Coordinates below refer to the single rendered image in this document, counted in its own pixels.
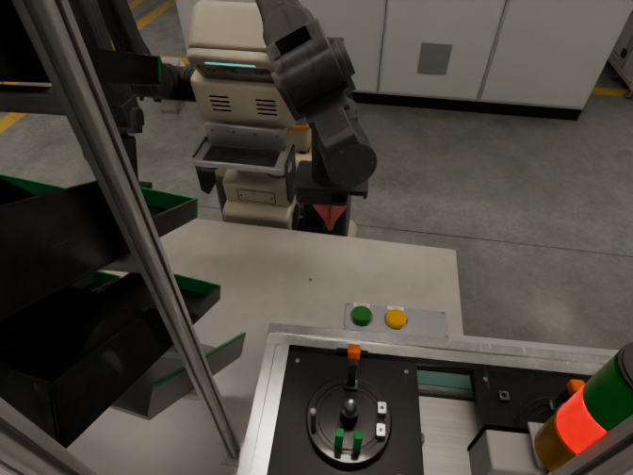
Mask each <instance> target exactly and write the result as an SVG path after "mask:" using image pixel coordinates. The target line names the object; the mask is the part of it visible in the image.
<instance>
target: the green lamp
mask: <svg viewBox="0 0 633 475"><path fill-rule="evenodd" d="M617 354H618V352H617V353H615V354H614V355H613V356H612V357H611V358H610V359H609V360H608V362H607V363H606V364H605V365H604V366H603V367H602V368H601V369H599V370H598V371H597V372H596V373H595V374H594V375H593V377H592V378H591V379H590V380H589V381H588V382H587V383H586V384H585V385H584V388H583V400H584V403H585V405H586V407H587V409H588V411H589V413H590V414H591V416H592V417H593V419H594V420H595V421H596V422H597V423H598V424H599V425H600V426H601V427H602V428H604V429H605V430H606V431H608V432H609V431H610V430H612V429H613V428H614V427H616V426H617V425H619V424H620V423H621V422H623V421H624V420H625V419H627V418H629V417H630V416H631V415H633V390H632V389H631V388H630V387H629V386H628V385H627V384H626V382H625V381H624V379H623V377H622V376H621V374H620V372H619V370H618V367H617Z"/></svg>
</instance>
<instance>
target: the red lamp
mask: <svg viewBox="0 0 633 475"><path fill-rule="evenodd" d="M583 388H584V386H582V387H581V388H580V389H579V390H578V391H577V392H576V393H575V394H574V395H573V396H572V397H571V398H570V399H569V400H568V401H567V402H566V403H565V404H564V405H563V406H562V407H561V408H560V410H559V411H558V413H557V417H556V423H557V428H558V431H559V433H560V436H561V438H562V440H563V441H564V442H565V444H566V445H567V446H568V447H569V448H570V449H571V450H572V451H573V452H574V453H576V454H579V453H581V452H582V451H583V450H585V449H586V448H588V447H589V446H590V445H591V444H592V443H594V442H595V441H596V440H598V439H599V438H600V437H602V436H603V435H605V434H606V430H605V429H604V428H602V427H601V426H600V425H599V424H598V423H597V422H596V421H595V420H594V419H593V417H592V416H591V414H590V413H589V411H588V409H587V407H586V405H585V403H584V400H583Z"/></svg>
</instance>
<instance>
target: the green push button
mask: <svg viewBox="0 0 633 475"><path fill-rule="evenodd" d="M351 316H352V319H353V320H354V321H355V322H356V323H358V324H367V323H369V322H370V320H371V316H372V314H371V311H370V310H369V309H368V308H367V307H365V306H362V305H360V306H356V307H355V308H354V309H353V310H352V314H351Z"/></svg>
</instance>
